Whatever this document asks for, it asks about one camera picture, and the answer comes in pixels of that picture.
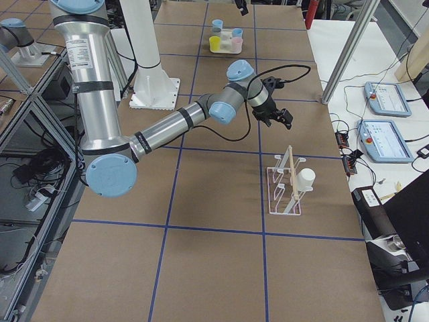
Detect pink plastic cup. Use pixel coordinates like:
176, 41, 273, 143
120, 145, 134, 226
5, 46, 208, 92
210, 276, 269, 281
231, 37, 243, 54

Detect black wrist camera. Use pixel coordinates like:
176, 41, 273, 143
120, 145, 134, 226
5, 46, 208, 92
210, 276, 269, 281
261, 76, 285, 90

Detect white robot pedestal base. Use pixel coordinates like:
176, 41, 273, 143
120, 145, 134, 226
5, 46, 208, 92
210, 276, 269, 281
120, 0, 180, 110

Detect white ikea cup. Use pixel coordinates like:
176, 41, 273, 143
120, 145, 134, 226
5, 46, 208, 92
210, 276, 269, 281
296, 168, 316, 192

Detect grey plastic cup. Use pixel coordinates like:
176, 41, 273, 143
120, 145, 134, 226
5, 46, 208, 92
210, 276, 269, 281
211, 27, 222, 37

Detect far teach pendant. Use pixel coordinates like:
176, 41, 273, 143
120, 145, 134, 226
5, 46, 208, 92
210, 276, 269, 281
364, 82, 412, 117

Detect yellow plastic cup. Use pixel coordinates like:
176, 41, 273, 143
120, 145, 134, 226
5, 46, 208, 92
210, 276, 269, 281
209, 36, 221, 53

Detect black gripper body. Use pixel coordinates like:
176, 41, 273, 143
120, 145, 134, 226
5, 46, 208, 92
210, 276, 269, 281
234, 0, 247, 9
252, 99, 278, 121

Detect light blue plastic cup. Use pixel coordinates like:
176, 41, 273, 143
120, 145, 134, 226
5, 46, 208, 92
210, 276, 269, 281
212, 19, 223, 29

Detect aluminium frame post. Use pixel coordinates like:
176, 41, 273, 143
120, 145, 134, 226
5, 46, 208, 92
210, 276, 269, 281
321, 0, 380, 105

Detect near teach pendant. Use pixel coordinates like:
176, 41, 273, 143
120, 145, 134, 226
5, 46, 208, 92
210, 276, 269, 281
357, 119, 413, 164

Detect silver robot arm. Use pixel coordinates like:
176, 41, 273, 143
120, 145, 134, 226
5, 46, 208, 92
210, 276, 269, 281
50, 1, 292, 197

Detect cream rabbit tray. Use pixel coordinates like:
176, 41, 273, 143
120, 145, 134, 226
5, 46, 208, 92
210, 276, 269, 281
214, 29, 233, 54

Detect red cylinder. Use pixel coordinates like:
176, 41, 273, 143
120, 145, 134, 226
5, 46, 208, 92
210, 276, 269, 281
304, 0, 319, 30

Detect white wire cup rack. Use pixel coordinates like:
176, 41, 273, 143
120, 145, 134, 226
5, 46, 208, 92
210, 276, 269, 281
266, 146, 313, 216

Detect teach pendant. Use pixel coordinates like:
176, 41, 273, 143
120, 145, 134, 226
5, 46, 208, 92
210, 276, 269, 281
357, 119, 413, 164
364, 82, 412, 117

